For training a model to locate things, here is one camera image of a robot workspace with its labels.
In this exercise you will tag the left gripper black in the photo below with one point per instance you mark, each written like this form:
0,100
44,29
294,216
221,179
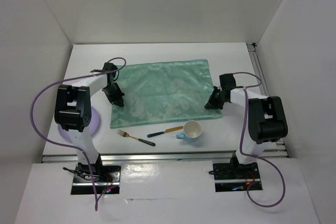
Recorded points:
117,99

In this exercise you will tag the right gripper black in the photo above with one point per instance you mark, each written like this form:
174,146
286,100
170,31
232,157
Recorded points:
211,103

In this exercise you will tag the green patterned cloth placemat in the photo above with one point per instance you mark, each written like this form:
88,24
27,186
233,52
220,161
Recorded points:
164,92

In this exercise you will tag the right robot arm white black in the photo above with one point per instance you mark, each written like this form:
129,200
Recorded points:
264,123

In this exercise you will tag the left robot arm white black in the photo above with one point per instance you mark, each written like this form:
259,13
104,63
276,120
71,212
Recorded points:
73,113

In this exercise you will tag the light blue mug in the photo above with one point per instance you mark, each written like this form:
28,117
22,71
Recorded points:
192,130

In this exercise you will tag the purple plastic plate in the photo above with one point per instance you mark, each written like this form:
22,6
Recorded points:
93,126

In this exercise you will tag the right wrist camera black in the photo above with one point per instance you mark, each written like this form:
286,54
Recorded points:
227,81

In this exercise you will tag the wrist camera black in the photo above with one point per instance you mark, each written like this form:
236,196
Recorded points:
227,81
110,67

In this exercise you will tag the gold fork black handle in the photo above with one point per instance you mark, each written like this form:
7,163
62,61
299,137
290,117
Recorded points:
127,135

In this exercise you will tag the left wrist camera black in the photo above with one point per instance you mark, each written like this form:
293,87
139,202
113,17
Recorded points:
110,67

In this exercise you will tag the gold knife black handle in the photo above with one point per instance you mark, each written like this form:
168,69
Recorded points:
166,131

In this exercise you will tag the front aluminium rail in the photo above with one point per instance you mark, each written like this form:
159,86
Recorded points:
152,157

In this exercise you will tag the aluminium rail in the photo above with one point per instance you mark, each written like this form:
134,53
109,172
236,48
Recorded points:
264,88
152,157

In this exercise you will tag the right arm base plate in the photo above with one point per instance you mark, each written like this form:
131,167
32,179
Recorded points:
229,177

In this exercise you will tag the right side aluminium rail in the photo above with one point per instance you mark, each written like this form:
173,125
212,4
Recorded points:
264,88

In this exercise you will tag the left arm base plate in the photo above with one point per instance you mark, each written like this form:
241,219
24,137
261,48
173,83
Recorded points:
108,181

